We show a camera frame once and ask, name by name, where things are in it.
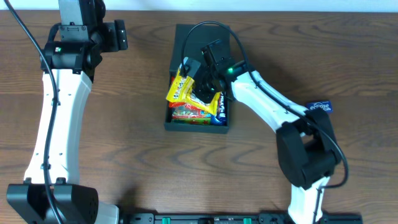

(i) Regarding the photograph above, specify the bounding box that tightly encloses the yellow Hacks candy bag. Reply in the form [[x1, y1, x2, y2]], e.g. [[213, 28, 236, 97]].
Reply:
[[166, 68, 221, 115]]

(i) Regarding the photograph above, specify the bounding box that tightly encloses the blue Oreo cookie pack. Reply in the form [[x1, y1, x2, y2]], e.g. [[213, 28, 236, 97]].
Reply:
[[210, 93, 228, 126]]

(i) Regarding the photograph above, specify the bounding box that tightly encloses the dark green gift box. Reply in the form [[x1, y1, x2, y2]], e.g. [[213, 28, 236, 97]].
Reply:
[[164, 24, 231, 134]]

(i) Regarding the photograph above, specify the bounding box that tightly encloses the green Haribo worms bag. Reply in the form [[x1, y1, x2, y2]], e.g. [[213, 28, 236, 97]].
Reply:
[[171, 104, 212, 125]]

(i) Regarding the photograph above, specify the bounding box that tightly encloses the blue Eclipse mints tin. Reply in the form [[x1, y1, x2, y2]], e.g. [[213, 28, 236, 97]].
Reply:
[[306, 101, 333, 113]]

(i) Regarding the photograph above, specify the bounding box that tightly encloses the Dairy Milk chocolate bar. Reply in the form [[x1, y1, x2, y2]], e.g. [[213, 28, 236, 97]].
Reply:
[[218, 93, 226, 123]]

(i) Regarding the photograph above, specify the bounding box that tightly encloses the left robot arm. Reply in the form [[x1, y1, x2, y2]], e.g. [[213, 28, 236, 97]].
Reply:
[[6, 0, 128, 224]]

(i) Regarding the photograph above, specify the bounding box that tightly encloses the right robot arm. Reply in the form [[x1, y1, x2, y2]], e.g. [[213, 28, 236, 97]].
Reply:
[[182, 40, 347, 223]]

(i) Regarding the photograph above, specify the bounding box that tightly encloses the black mounting rail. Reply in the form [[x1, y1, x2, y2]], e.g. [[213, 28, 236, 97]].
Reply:
[[119, 212, 364, 224]]

